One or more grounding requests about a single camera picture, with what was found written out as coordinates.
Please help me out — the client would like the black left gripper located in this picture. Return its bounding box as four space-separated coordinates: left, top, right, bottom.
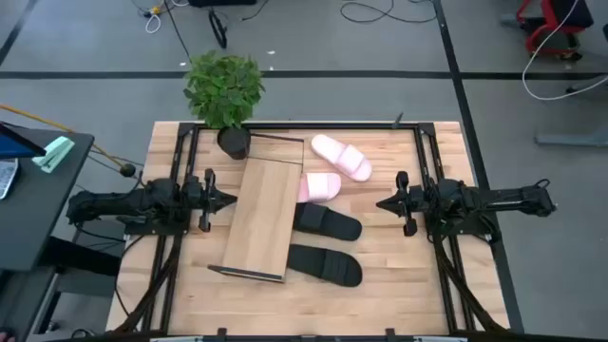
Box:
182 168 238 233

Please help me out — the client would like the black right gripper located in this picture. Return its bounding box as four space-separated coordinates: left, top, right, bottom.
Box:
375 170 428 238

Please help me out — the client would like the black slide sandal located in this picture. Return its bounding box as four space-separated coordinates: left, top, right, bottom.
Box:
286 244 364 288
293 202 363 242

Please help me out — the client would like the pink slide sandal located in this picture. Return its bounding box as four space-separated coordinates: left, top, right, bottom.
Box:
296 172 343 204
311 134 373 183

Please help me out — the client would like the green plant in black pot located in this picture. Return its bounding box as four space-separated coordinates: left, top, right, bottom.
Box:
182 49 266 162

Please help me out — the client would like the mint green stapler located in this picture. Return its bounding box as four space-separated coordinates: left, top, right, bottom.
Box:
31 136 76 174

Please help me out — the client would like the black side desk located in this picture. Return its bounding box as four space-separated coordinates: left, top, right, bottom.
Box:
0 123 95 273

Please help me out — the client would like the grey desk foot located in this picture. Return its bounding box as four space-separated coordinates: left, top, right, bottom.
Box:
534 73 608 147

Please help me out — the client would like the black box on floor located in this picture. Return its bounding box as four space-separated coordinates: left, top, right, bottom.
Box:
188 0 257 8

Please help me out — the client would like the tablet with blue screen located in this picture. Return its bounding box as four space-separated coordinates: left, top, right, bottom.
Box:
0 121 48 161

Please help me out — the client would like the grey keyboard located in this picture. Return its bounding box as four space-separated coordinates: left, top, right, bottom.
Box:
0 158 20 200

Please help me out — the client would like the red and black cart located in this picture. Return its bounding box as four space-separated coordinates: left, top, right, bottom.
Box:
516 0 595 62

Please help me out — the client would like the wooden shelf with black frame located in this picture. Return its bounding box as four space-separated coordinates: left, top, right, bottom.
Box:
207 131 306 284

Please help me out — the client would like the black aluminium table frame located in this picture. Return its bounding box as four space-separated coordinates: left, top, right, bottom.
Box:
111 121 509 342

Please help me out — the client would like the black strap loop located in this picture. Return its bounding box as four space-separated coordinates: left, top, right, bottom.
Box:
207 8 229 49

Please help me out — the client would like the long black floor cable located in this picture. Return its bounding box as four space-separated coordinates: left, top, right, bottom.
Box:
162 0 193 65

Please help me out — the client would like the coiled black floor cable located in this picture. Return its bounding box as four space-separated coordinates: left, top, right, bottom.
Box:
339 0 438 25

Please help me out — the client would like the yellow cable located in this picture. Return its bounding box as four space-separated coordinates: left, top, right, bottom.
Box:
0 103 125 168

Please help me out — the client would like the yellow plug with white cord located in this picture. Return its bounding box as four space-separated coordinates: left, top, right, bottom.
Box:
130 0 191 35

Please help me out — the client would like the white floor cable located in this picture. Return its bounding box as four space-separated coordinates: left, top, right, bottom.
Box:
522 0 608 102

